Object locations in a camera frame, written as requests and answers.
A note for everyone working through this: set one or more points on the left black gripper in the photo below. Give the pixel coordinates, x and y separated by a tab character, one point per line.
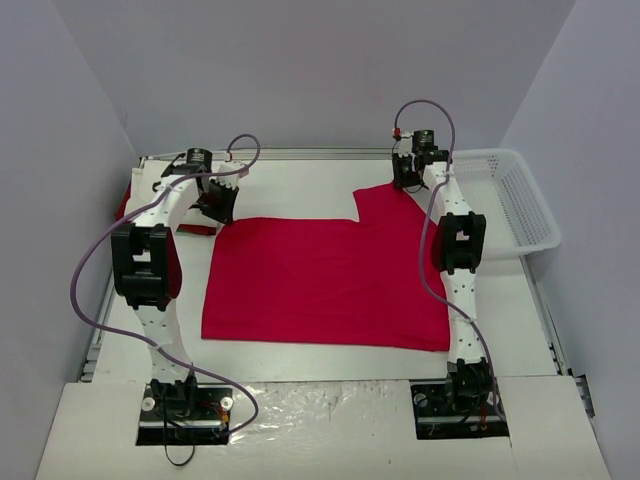
220	201

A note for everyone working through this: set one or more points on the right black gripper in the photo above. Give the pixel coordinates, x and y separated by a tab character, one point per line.
406	173

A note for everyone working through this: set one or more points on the red t shirt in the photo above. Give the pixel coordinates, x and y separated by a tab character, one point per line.
200	230
328	281

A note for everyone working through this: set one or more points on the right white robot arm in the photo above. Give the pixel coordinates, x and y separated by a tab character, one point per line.
453	246

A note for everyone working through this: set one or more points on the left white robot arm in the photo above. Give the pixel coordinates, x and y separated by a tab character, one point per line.
146	266

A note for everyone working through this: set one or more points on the white plastic basket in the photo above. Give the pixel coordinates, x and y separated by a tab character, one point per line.
498	184

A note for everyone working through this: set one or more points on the red folded t shirt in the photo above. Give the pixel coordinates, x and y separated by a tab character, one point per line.
200	230

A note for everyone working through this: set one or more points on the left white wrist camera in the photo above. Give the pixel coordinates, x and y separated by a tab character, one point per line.
228	174

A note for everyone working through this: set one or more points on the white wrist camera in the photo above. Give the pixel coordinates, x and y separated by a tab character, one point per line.
403	142
228	174

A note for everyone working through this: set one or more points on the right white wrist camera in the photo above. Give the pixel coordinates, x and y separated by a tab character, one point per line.
403	142

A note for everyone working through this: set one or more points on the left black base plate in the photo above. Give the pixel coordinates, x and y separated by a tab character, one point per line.
206	423

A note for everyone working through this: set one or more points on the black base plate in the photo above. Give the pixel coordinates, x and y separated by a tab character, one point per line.
437	418
206	423

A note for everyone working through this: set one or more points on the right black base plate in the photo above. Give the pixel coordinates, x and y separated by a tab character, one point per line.
437	418

